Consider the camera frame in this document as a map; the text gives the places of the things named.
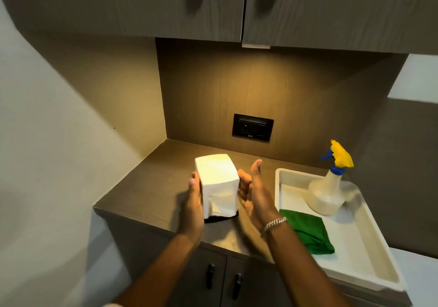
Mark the person's left hand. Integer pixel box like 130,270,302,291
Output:
177,171,205,245

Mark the person's right hand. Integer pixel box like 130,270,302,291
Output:
237,160,287,234

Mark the white paper napkin stack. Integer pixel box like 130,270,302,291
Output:
194,154,240,220

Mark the person's left forearm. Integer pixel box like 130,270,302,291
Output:
113,232,206,307

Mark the person's right forearm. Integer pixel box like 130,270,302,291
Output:
260,219,349,307

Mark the black napkin holder base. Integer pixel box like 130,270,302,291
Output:
204,209,240,224

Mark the white spray bottle yellow trigger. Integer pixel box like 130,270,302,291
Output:
305,139,355,216

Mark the green microfiber cloth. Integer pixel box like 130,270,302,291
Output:
279,209,335,255

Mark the grey lower cabinet door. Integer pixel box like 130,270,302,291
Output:
222,255,291,307
106,214,228,307

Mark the white plastic tray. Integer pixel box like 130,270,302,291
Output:
275,168,406,292

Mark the grey wood upper cabinet door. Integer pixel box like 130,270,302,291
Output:
0,0,248,43
242,0,438,55

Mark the black wall power socket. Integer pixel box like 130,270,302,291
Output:
232,113,274,142

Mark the silver chain bracelet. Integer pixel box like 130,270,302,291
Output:
260,216,289,239

